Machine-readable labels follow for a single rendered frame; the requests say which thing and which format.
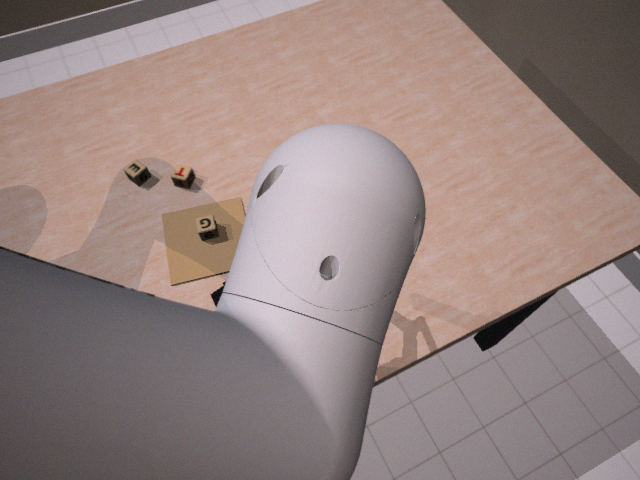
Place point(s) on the tan flat mat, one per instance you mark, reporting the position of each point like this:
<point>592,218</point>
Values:
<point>190,258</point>

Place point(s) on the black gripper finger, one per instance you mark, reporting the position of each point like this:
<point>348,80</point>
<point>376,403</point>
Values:
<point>217,294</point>

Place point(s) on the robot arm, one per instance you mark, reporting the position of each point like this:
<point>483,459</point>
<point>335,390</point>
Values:
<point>103,382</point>

